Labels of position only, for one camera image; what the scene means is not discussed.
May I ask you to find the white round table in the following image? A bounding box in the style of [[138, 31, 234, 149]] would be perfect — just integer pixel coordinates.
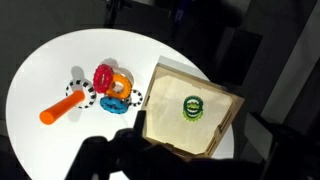
[[5, 28, 235, 180]]

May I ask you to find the small black white ring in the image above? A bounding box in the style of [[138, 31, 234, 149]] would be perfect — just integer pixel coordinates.
[[125, 88, 144, 108]]

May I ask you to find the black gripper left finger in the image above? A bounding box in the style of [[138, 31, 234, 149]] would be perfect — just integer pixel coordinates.
[[65, 136, 111, 180]]

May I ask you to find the dark green ring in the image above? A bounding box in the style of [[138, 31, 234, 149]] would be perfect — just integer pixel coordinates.
[[182, 95, 204, 115]]

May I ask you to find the wooden tray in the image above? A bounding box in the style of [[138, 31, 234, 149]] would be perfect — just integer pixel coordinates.
[[142, 64, 244, 159]]

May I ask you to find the light green ring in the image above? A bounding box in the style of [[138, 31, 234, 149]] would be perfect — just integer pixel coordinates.
[[182, 109, 204, 123]]

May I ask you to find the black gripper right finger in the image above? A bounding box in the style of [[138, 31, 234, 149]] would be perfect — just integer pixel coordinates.
[[115, 110, 156, 180]]

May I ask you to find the red ring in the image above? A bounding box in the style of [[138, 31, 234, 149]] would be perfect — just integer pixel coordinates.
[[92, 63, 115, 95]]

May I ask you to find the orange peg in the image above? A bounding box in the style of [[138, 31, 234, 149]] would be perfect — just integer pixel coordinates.
[[39, 90, 85, 125]]

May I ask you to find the blue ring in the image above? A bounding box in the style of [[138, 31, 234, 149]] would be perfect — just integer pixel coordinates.
[[99, 95, 130, 115]]

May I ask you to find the black white striped base ring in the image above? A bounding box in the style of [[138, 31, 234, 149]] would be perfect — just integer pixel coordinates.
[[64, 78, 98, 110]]

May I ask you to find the orange ring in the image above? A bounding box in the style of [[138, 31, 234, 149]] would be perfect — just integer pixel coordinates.
[[105, 73, 133, 100]]

